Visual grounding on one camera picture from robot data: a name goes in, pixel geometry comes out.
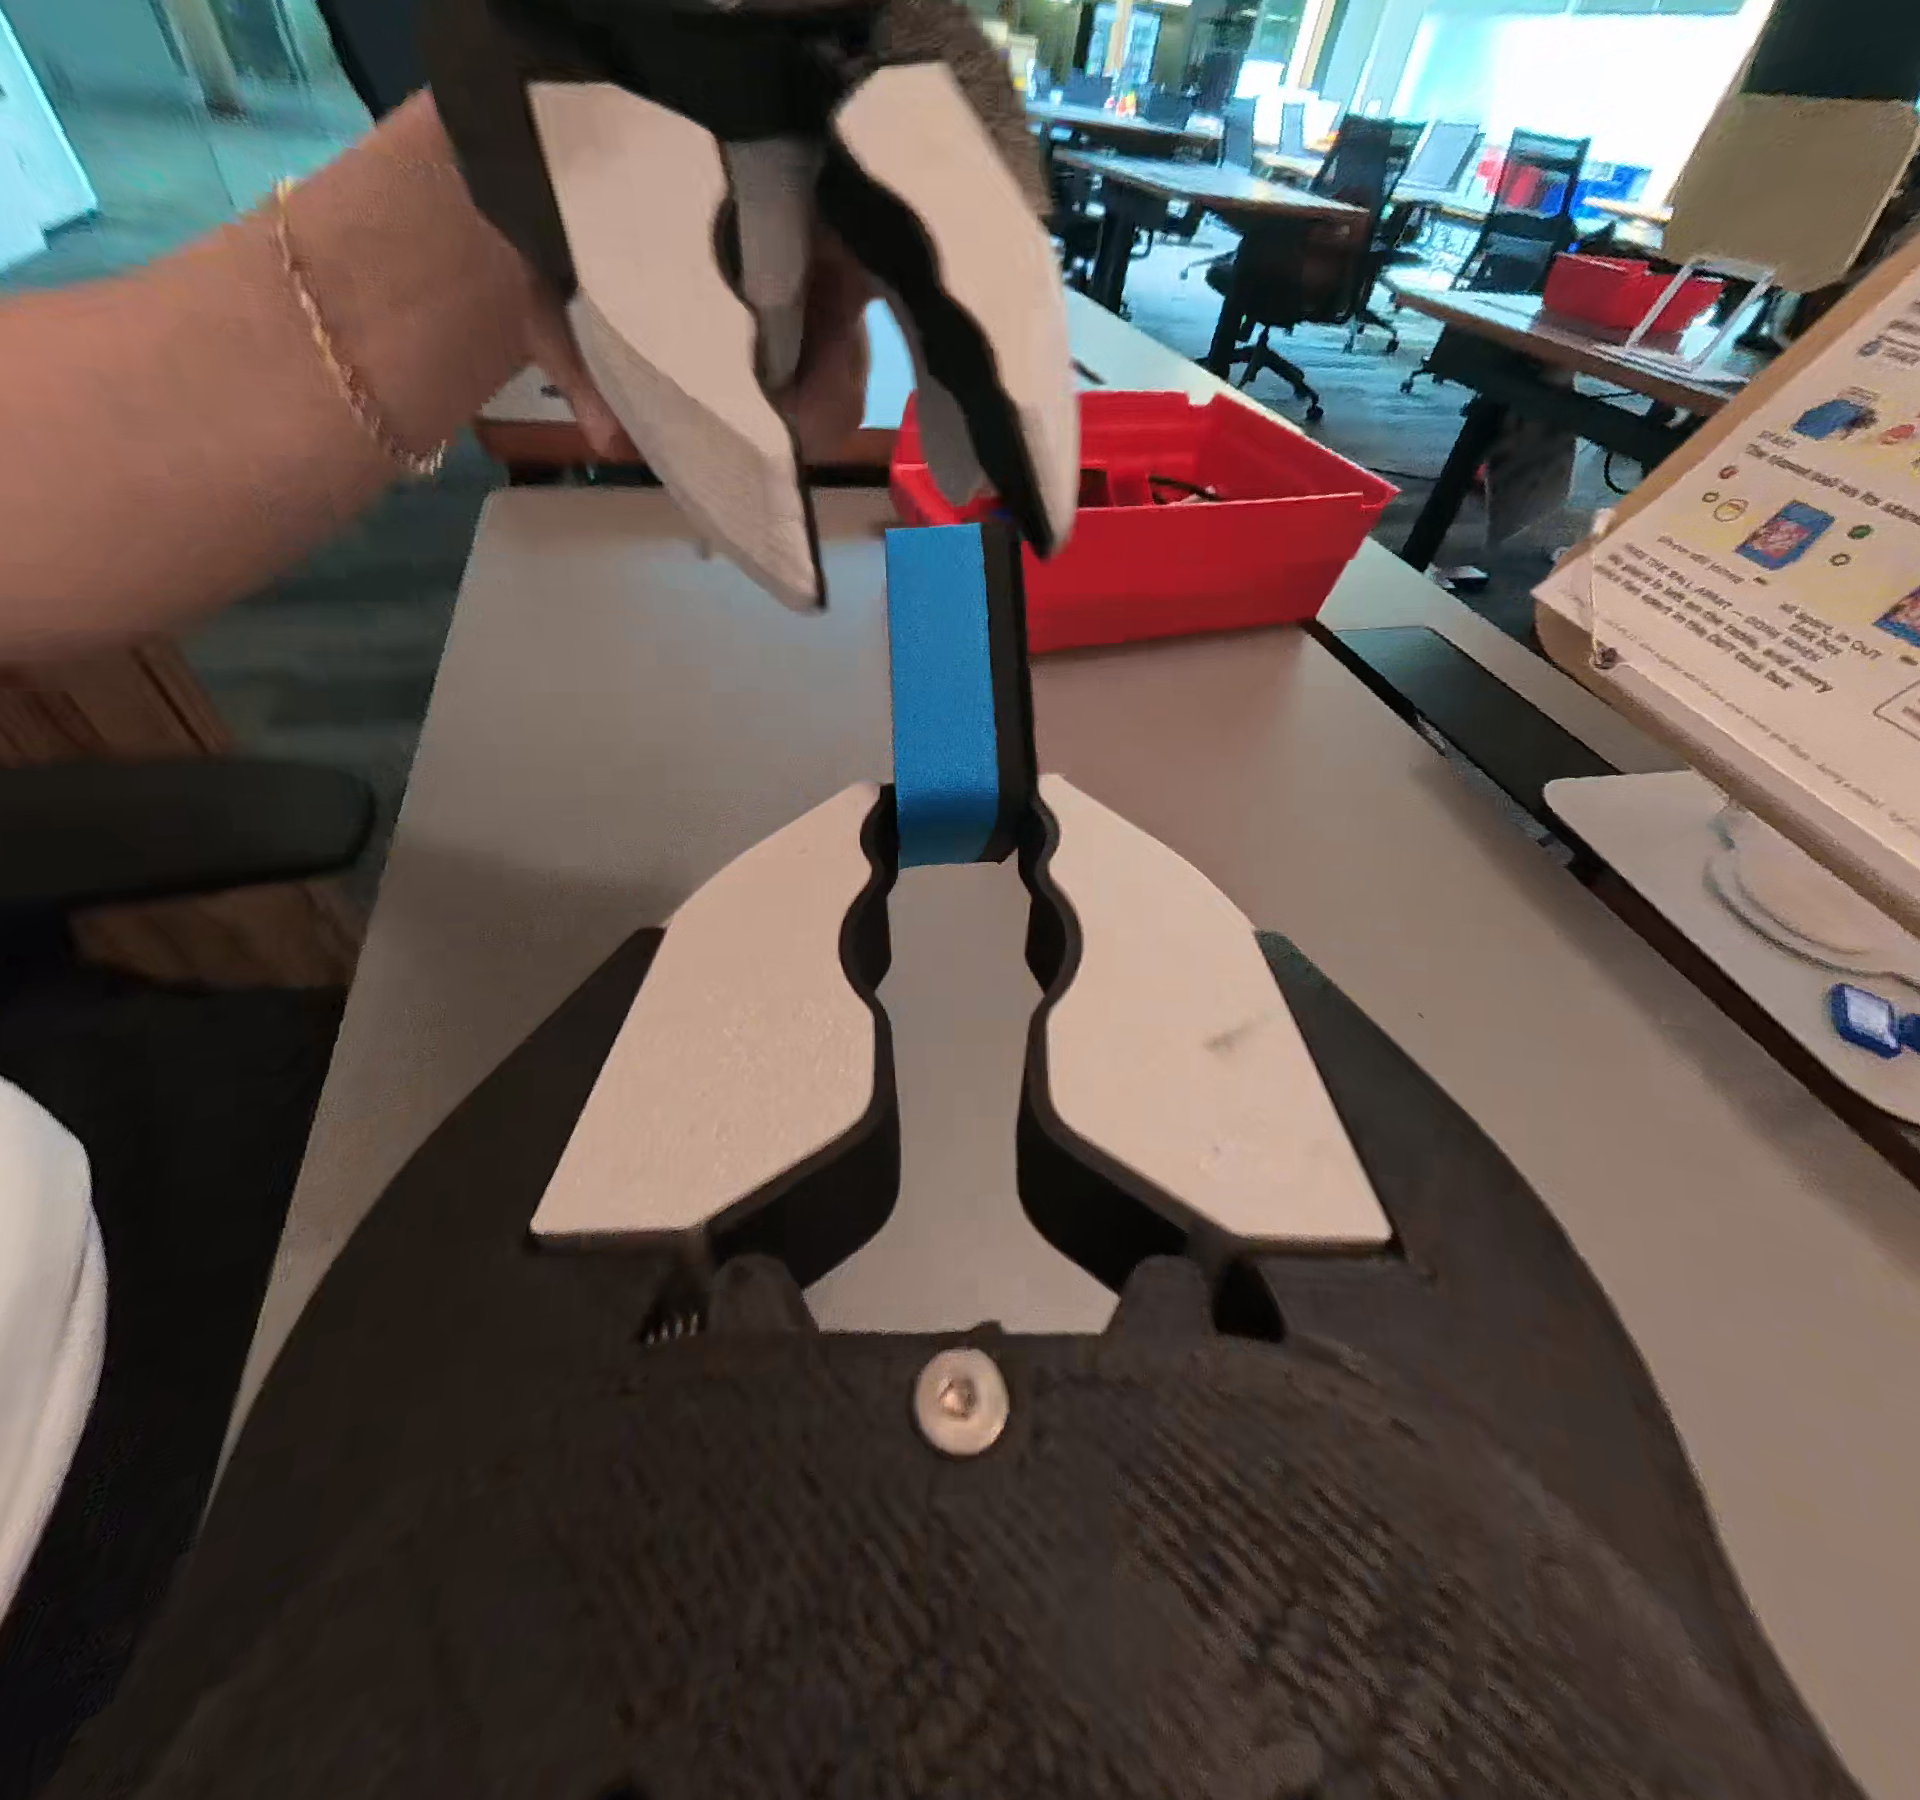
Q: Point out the black office chair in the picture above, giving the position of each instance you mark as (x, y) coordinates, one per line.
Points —
(1308, 256)

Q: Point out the instruction sheet board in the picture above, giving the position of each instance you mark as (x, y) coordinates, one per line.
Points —
(1801, 599)

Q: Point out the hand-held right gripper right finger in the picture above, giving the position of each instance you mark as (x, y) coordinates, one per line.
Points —
(1202, 1079)

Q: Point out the person's left forearm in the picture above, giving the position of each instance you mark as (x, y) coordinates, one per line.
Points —
(181, 420)

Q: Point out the blue clip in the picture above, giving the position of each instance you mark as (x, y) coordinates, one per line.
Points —
(1876, 1019)

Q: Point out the black chair armrest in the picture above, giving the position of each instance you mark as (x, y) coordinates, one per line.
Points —
(165, 836)

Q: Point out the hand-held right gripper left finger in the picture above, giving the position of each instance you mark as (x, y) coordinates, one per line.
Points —
(722, 1079)

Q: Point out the white stand base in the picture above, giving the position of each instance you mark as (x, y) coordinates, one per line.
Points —
(1771, 885)

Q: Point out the red plastic bin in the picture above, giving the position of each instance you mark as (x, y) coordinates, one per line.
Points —
(1634, 295)
(1202, 556)

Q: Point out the blue and black sponge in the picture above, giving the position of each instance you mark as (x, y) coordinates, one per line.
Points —
(947, 691)

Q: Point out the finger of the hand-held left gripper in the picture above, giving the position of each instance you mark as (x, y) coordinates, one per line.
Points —
(977, 241)
(646, 273)

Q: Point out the person's left hand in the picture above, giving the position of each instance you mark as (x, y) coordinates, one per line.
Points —
(540, 332)

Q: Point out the wooden pillar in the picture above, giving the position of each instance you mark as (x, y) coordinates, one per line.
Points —
(209, 930)

